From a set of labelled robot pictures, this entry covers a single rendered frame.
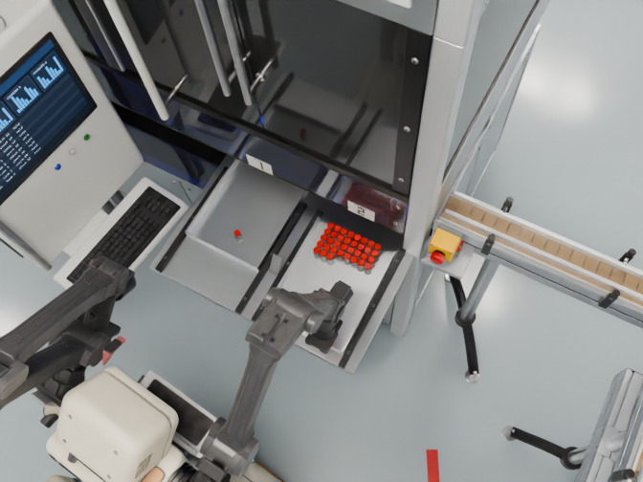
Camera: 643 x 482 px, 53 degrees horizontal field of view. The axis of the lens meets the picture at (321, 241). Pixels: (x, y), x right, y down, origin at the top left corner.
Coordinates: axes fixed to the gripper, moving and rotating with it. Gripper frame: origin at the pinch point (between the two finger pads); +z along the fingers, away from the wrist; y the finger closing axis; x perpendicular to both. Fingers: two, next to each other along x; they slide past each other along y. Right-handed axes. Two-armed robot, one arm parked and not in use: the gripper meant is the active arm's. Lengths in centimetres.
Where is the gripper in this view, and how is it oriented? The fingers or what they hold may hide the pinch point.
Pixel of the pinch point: (322, 344)
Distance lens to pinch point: 182.1
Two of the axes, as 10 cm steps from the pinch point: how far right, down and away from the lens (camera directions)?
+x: -8.8, -4.1, 2.4
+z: -0.3, 5.5, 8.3
